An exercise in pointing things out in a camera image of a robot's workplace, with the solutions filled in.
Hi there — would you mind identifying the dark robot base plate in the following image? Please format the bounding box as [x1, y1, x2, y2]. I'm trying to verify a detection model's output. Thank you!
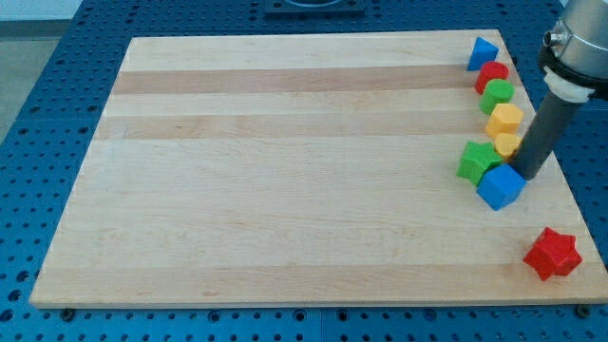
[260, 0, 368, 15]

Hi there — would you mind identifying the green cylinder block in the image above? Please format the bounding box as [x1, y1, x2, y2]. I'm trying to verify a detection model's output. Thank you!
[479, 79, 515, 115]

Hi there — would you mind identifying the green star block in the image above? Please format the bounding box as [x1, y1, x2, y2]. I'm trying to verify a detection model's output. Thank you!
[456, 141, 504, 186]

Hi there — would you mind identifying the red star block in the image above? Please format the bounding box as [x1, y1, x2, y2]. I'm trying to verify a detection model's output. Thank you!
[522, 227, 583, 281]

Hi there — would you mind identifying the blue triangle block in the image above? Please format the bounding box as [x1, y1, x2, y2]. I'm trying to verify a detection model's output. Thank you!
[466, 37, 499, 71]

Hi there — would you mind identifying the wooden board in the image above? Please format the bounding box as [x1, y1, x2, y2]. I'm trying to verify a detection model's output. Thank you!
[29, 29, 607, 309]

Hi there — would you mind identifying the red cylinder block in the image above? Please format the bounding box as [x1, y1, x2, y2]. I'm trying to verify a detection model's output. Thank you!
[474, 61, 509, 95]

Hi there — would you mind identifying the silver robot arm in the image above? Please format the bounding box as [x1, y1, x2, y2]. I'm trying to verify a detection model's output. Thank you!
[539, 0, 607, 101]

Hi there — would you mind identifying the blue cube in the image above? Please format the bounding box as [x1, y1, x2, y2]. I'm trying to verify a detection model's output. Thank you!
[477, 164, 526, 211]

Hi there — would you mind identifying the yellow hexagon block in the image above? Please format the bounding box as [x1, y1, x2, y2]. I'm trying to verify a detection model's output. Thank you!
[484, 104, 523, 139]

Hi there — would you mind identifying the yellow heart block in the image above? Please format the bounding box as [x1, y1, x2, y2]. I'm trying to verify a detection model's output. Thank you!
[494, 133, 522, 161]

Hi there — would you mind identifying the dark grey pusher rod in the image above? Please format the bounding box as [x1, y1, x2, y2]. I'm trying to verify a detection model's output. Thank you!
[509, 91, 582, 181]

